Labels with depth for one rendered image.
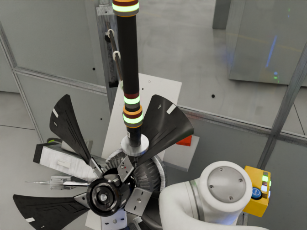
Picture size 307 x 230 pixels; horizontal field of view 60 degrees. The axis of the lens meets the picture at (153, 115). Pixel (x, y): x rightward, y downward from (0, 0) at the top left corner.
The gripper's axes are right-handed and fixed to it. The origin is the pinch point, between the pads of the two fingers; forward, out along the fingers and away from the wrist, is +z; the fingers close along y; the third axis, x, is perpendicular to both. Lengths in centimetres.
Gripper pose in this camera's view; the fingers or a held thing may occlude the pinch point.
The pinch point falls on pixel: (210, 222)
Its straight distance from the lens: 75.9
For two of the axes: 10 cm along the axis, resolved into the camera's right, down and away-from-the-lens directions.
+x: -3.8, 8.0, -4.7
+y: -9.2, -2.7, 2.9
